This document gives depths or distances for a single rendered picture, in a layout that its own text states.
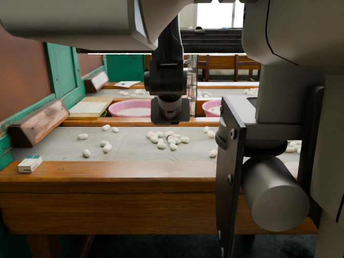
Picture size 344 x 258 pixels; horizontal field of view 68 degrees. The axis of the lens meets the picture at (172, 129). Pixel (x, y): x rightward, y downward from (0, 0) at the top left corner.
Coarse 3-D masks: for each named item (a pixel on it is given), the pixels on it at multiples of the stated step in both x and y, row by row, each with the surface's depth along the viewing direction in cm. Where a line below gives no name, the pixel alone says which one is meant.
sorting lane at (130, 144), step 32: (64, 128) 103; (96, 128) 103; (128, 128) 103; (160, 128) 103; (192, 128) 103; (64, 160) 78; (96, 160) 78; (128, 160) 78; (160, 160) 78; (192, 160) 78; (288, 160) 78
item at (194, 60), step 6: (204, 30) 81; (192, 54) 100; (198, 54) 100; (192, 60) 100; (198, 60) 101; (192, 66) 101; (192, 72) 102; (192, 78) 103; (192, 84) 104; (192, 90) 105; (156, 96) 106; (192, 96) 106; (192, 102) 107; (192, 108) 107; (192, 114) 108
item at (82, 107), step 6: (84, 102) 124; (90, 102) 124; (96, 102) 124; (102, 102) 124; (72, 108) 116; (78, 108) 115; (84, 108) 115; (90, 108) 115; (96, 108) 115; (102, 108) 115
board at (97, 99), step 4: (84, 100) 128; (88, 100) 128; (92, 100) 128; (96, 100) 128; (100, 100) 128; (104, 100) 128; (108, 100) 128; (112, 100) 132; (108, 104) 123; (104, 108) 117; (100, 112) 111; (72, 116) 106; (76, 116) 106; (80, 116) 106; (84, 116) 106; (88, 116) 106; (92, 116) 106; (96, 116) 106
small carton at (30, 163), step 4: (28, 156) 71; (32, 156) 71; (36, 156) 71; (40, 156) 72; (24, 160) 69; (28, 160) 69; (32, 160) 69; (36, 160) 69; (40, 160) 72; (20, 164) 67; (24, 164) 67; (28, 164) 67; (32, 164) 67; (36, 164) 69; (20, 168) 67; (24, 168) 67; (28, 168) 67; (32, 168) 67; (20, 172) 67; (24, 172) 67; (28, 172) 67
